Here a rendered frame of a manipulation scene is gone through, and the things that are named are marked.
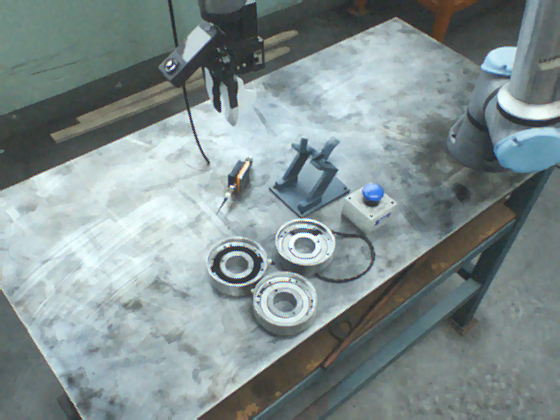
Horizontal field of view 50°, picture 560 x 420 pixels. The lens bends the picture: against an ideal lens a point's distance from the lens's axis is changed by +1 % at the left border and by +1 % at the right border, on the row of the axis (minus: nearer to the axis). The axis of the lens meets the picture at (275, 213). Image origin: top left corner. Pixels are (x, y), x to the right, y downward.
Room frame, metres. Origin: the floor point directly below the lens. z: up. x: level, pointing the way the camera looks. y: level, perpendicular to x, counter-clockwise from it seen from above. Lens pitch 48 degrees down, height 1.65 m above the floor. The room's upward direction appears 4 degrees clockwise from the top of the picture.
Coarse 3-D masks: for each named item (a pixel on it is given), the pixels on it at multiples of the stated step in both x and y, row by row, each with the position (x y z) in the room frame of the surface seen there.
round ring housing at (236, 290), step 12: (228, 240) 0.66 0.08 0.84; (240, 240) 0.66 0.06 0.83; (252, 240) 0.66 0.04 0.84; (216, 252) 0.63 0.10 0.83; (240, 252) 0.64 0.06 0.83; (264, 252) 0.63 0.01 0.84; (228, 264) 0.62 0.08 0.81; (240, 264) 0.63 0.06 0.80; (252, 264) 0.61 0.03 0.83; (264, 264) 0.62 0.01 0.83; (216, 276) 0.58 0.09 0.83; (240, 276) 0.59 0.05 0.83; (264, 276) 0.59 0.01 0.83; (216, 288) 0.57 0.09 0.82; (228, 288) 0.56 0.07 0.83; (240, 288) 0.56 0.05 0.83; (252, 288) 0.57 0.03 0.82
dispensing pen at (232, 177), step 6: (240, 162) 0.85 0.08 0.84; (252, 162) 0.88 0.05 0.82; (234, 168) 0.83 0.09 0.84; (240, 168) 0.83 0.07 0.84; (228, 174) 0.82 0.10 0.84; (234, 174) 0.82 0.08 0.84; (228, 180) 0.81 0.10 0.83; (234, 180) 0.81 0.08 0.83; (228, 186) 0.81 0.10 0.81; (234, 186) 0.80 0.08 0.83; (228, 192) 0.78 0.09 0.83; (228, 198) 0.77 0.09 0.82; (222, 204) 0.75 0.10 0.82
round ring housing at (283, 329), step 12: (276, 276) 0.59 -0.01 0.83; (288, 276) 0.59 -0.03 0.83; (300, 276) 0.59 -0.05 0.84; (264, 288) 0.57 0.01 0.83; (288, 288) 0.57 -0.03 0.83; (312, 288) 0.57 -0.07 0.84; (252, 300) 0.54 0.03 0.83; (276, 300) 0.56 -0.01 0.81; (288, 300) 0.56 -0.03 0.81; (300, 300) 0.55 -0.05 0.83; (312, 300) 0.55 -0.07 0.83; (276, 312) 0.52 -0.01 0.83; (288, 312) 0.52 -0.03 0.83; (312, 312) 0.52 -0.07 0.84; (264, 324) 0.50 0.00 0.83; (276, 324) 0.49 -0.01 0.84; (288, 324) 0.49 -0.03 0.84; (300, 324) 0.50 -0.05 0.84
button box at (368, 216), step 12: (360, 192) 0.79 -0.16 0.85; (348, 204) 0.76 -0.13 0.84; (360, 204) 0.76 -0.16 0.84; (372, 204) 0.76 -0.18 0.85; (384, 204) 0.76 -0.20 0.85; (396, 204) 0.77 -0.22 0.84; (348, 216) 0.76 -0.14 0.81; (360, 216) 0.74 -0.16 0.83; (372, 216) 0.73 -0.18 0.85; (384, 216) 0.75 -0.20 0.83; (360, 228) 0.73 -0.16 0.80; (372, 228) 0.73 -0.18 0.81
